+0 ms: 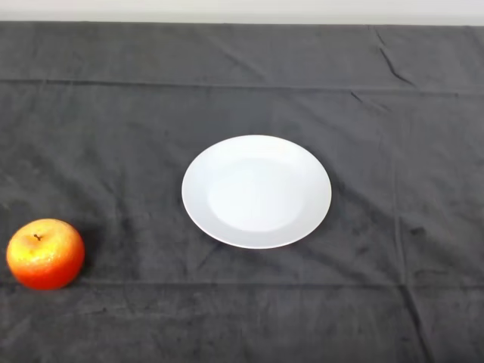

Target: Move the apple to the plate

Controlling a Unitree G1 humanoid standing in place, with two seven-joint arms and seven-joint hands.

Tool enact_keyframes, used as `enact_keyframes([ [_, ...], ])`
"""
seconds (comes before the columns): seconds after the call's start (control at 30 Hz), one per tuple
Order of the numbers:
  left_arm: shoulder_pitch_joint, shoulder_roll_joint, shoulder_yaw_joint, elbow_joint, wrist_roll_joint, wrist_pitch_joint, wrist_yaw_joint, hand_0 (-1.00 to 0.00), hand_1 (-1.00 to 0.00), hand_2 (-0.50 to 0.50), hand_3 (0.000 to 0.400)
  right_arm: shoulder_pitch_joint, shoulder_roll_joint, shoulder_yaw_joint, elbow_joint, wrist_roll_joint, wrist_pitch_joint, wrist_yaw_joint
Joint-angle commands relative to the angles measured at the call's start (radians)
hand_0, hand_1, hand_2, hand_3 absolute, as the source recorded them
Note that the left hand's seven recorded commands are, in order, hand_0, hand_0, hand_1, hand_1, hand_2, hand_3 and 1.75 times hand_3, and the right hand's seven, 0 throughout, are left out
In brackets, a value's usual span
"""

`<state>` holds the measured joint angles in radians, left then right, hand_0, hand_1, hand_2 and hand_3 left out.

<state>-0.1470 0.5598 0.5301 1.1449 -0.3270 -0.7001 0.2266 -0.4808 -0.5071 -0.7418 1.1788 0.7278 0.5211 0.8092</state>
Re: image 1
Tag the red yellow apple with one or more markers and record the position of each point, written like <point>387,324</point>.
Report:
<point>45,257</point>

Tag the white round plate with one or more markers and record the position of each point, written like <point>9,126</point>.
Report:
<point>256,196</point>

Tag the black cloth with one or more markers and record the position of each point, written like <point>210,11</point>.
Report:
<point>113,132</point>

